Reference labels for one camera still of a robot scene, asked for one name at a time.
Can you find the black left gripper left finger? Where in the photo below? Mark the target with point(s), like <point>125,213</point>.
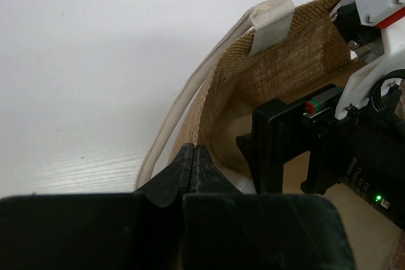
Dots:
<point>138,230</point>

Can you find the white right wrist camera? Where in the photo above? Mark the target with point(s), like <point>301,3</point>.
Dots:
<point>374,30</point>

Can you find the pink printed canvas bag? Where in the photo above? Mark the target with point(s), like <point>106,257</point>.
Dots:
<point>277,50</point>

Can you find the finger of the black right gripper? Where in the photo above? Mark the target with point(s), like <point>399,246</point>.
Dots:
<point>248,147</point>

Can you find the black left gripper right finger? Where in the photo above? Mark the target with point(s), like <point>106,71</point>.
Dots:
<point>265,231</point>

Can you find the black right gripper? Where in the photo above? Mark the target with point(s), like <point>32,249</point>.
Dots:
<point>364,151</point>

